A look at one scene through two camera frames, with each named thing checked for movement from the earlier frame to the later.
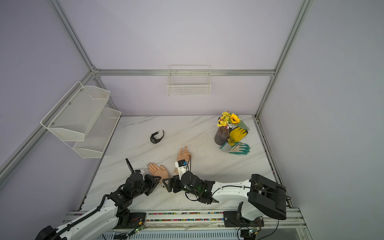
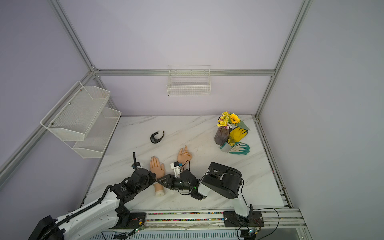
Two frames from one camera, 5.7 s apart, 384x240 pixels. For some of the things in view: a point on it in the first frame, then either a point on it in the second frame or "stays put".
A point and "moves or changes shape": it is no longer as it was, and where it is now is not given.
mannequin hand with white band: (160, 171) moves or changes shape
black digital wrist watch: (152, 138) stays put
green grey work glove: (239, 148) stays put
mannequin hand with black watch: (183, 155) stays put
